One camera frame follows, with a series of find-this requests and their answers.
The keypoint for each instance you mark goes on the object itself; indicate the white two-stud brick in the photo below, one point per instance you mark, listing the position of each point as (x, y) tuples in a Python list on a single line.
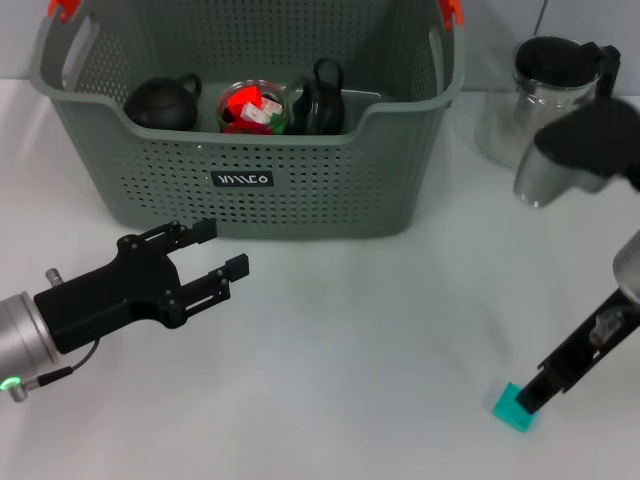
[(272, 106)]

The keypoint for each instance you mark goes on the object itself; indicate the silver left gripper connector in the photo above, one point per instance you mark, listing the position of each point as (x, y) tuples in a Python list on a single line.
[(52, 277)]

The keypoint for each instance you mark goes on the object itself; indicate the green two-stud brick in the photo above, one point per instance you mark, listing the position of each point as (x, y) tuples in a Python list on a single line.
[(277, 125)]

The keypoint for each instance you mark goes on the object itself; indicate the teal square brick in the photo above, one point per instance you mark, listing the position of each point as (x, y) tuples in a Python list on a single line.
[(507, 407)]

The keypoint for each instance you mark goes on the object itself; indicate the black clay teapot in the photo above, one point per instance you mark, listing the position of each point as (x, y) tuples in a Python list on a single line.
[(160, 107)]

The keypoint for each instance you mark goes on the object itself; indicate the dark red curved brick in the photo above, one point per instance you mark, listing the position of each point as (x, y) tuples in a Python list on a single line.
[(245, 129)]

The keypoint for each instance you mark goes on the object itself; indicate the orange-red slope brick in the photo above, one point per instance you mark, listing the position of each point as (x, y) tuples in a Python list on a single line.
[(242, 100)]

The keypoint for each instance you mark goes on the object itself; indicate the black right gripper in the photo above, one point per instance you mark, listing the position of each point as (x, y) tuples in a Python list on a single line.
[(575, 355)]

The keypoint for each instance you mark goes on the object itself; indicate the glass pitcher black lid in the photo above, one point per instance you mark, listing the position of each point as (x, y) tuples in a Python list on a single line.
[(530, 100)]

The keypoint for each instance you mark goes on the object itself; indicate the grey perforated plastic storage bin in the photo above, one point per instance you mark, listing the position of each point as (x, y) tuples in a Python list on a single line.
[(300, 200)]

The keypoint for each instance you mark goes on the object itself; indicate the glass teacup black sleeve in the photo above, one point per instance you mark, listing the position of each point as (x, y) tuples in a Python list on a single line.
[(327, 107), (280, 95)]

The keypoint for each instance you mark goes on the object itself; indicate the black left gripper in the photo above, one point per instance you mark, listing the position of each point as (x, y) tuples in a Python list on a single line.
[(107, 297)]

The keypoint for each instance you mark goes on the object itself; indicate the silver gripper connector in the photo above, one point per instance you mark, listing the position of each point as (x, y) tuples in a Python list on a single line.
[(52, 277), (607, 327)]

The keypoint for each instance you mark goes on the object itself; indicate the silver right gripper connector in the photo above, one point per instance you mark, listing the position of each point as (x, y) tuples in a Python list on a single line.
[(607, 327)]

